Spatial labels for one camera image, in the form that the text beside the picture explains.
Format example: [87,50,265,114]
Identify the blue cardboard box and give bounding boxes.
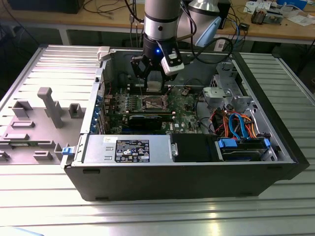
[275,0,308,8]

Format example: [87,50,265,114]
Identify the green motherboard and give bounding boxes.
[102,84,205,135]

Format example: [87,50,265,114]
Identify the printed paper sheets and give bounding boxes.
[243,1,274,14]

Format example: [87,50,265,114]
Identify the wooden desk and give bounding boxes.
[0,0,315,46]

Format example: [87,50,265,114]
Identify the grey parts rack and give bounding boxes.
[0,87,87,166]

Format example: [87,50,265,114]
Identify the silver power supply unit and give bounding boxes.
[82,134,173,165]

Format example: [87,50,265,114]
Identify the black graphics card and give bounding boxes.
[122,113,165,131]

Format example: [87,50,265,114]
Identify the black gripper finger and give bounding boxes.
[130,55,151,92]
[158,72,178,92]

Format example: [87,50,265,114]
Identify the CPU socket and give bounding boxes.
[141,94,170,111]

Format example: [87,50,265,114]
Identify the black PC case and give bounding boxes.
[60,46,310,203]

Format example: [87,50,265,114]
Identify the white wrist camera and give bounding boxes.
[161,46,185,76]

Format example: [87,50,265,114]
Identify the beige case latch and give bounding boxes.
[96,46,112,62]

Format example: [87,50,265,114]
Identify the metal electronics module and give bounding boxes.
[251,7,284,25]

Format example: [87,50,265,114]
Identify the upright black box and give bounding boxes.
[218,0,232,30]

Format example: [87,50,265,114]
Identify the silver CPU chip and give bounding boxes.
[148,80,161,93]

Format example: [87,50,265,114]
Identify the orange wire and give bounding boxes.
[221,111,259,138]

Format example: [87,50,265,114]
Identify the black plastic shroud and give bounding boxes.
[171,134,220,163]

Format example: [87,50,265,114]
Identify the hard disk blue carrier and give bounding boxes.
[215,137,272,163]

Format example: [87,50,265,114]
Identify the blue data cable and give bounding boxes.
[228,112,250,141]

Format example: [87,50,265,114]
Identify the silver metal drive cage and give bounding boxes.
[202,61,258,118]

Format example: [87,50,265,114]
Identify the large black box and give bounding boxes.
[7,0,81,14]

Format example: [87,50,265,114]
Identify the white paper sheets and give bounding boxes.
[286,13,315,27]

